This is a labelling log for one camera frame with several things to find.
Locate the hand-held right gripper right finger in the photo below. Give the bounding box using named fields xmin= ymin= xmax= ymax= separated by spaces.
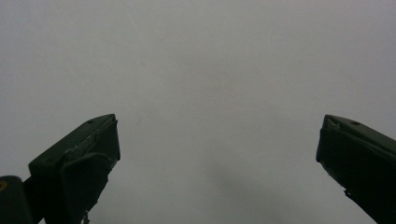
xmin=316 ymin=114 xmax=396 ymax=224

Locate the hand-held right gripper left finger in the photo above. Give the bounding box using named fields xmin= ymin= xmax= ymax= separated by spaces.
xmin=28 ymin=113 xmax=121 ymax=224

